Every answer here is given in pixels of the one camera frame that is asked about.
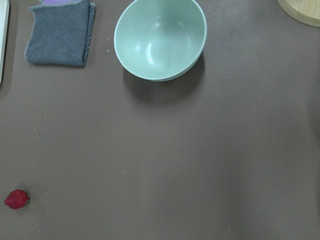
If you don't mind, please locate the mint green bowl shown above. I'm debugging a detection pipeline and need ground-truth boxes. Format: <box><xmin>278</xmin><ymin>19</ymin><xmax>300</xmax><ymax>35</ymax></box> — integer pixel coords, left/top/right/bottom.
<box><xmin>113</xmin><ymin>0</ymin><xmax>207</xmax><ymax>82</ymax></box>

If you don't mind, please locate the cream rabbit tray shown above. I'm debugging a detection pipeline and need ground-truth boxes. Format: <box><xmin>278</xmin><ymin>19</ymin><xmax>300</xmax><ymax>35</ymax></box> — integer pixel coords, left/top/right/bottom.
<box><xmin>0</xmin><ymin>0</ymin><xmax>10</xmax><ymax>82</ymax></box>

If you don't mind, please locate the grey folded cloth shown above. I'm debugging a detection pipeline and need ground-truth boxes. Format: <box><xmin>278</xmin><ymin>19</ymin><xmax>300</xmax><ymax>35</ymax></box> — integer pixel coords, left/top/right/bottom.
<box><xmin>24</xmin><ymin>0</ymin><xmax>96</xmax><ymax>67</ymax></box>

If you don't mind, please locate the red strawberry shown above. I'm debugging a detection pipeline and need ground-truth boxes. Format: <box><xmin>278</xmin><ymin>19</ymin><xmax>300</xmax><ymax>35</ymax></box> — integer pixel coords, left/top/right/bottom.
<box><xmin>4</xmin><ymin>189</ymin><xmax>30</xmax><ymax>210</ymax></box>

